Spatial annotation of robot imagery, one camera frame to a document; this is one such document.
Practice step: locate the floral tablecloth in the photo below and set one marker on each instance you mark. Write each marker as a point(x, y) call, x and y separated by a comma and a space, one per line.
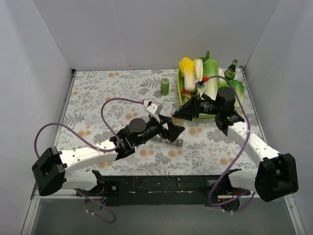
point(103, 102)

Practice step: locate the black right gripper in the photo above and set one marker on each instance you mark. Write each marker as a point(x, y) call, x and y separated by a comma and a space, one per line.
point(194, 107)

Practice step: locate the green cylindrical container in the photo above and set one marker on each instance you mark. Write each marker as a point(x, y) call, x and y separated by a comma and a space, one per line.
point(164, 86)

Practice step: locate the white green leek stalk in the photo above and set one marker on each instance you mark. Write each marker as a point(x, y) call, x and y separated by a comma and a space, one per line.
point(198, 65)

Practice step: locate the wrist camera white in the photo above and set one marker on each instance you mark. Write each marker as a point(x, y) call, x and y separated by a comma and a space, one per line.
point(153, 108)
point(200, 83)

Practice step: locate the brown mushroom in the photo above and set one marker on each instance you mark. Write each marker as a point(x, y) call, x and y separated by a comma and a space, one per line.
point(186, 94)

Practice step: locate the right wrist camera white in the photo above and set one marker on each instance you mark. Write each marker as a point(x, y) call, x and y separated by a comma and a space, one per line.
point(200, 83)

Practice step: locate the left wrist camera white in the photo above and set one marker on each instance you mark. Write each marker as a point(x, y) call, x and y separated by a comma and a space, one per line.
point(153, 108)

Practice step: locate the large green napa cabbage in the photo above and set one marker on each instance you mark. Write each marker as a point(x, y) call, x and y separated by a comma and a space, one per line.
point(210, 68)

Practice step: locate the yellow napa cabbage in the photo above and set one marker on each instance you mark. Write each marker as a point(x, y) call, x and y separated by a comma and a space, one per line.
point(187, 70)

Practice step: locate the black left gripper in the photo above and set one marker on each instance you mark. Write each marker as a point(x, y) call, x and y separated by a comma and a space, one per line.
point(164, 126)

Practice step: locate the bok choy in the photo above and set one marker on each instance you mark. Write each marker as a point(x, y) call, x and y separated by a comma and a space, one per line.
point(222, 82)

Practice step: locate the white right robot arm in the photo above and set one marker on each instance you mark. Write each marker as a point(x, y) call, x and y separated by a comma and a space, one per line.
point(276, 175)

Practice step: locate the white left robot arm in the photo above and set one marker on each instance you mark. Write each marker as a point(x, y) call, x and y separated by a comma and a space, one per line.
point(56, 169)

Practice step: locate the green plastic basin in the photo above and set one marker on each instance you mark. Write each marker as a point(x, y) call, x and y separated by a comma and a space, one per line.
point(193, 107)

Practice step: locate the green Perrier glass bottle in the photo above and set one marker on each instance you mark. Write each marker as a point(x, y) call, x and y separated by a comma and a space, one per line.
point(230, 72)

